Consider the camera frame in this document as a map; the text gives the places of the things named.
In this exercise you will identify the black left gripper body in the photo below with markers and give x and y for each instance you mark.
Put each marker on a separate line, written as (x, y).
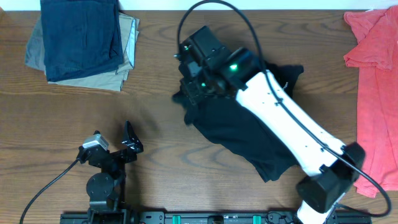
(120, 159)

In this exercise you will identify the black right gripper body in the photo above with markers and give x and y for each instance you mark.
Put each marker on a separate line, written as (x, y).
(199, 86)

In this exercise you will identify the black t-shirt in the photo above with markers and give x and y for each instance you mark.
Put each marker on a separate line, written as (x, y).
(224, 121)

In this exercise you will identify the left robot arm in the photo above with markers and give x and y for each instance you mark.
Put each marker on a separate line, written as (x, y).
(106, 189)

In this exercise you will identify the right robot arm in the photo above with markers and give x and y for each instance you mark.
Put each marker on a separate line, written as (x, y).
(331, 167)

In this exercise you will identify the folded khaki garment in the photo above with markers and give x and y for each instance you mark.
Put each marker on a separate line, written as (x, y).
(34, 57)

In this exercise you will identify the folded navy blue garment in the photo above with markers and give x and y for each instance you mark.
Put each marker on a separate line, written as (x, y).
(81, 38)

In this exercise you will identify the coral red t-shirt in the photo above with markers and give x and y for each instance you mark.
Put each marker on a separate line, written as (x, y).
(376, 58)

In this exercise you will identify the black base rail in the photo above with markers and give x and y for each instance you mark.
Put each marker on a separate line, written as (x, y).
(273, 217)

